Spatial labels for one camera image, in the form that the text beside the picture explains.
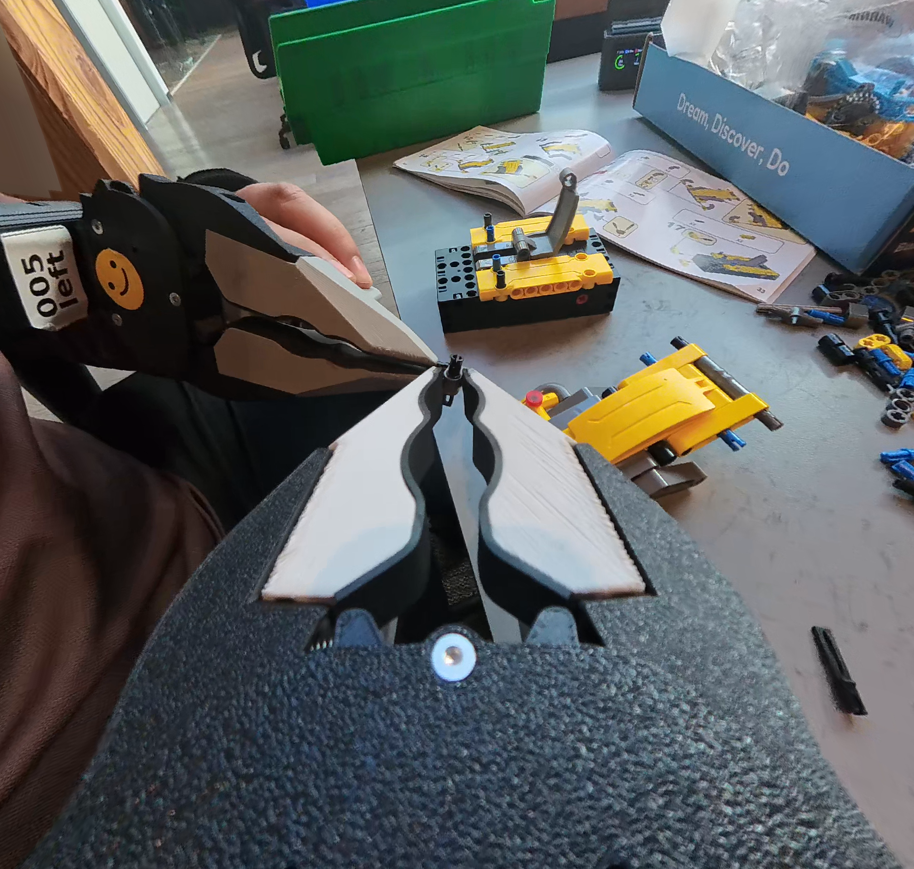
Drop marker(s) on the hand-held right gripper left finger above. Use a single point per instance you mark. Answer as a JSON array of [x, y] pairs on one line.
[[350, 519]]

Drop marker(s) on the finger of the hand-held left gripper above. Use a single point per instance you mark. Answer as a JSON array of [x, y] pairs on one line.
[[300, 369], [321, 297]]

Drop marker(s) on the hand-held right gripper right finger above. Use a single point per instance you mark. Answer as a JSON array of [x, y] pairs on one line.
[[564, 519]]

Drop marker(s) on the grey connector with black pins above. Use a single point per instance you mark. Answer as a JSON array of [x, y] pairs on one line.
[[451, 372]]

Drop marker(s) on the black yellow toy base assembly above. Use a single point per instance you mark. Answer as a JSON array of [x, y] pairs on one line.
[[528, 305]]

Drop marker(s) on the grey desk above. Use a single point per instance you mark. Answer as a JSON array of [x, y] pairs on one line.
[[750, 526]]

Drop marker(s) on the person's left hand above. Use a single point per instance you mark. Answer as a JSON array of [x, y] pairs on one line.
[[307, 226]]

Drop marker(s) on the yellow grey toy hood assembly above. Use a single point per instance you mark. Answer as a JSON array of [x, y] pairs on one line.
[[664, 405]]

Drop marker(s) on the wooden table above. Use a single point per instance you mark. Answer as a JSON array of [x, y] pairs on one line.
[[71, 97]]

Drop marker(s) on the green plastic bin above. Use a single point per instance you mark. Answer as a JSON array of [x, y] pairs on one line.
[[414, 76]]

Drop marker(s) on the white framed glass partition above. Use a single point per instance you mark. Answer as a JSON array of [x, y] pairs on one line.
[[121, 26]]

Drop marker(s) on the person's brown shirt torso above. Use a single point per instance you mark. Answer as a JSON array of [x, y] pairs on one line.
[[86, 597]]

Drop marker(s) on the single black pin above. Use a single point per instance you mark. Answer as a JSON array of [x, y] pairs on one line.
[[839, 672]]

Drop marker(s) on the open instruction booklet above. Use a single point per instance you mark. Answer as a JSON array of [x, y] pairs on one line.
[[678, 219]]

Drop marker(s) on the pile of small loose bricks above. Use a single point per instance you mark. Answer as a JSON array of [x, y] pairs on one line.
[[871, 347]]

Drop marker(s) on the black device with green display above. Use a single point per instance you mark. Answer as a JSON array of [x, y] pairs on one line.
[[621, 62]]

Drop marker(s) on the blue cardboard box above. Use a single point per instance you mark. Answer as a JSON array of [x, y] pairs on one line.
[[750, 147]]

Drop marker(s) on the white plastic bag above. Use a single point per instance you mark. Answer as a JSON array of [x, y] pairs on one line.
[[707, 5]]

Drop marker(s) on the clear bag with blue parts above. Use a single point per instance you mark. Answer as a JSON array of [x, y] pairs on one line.
[[842, 47]]

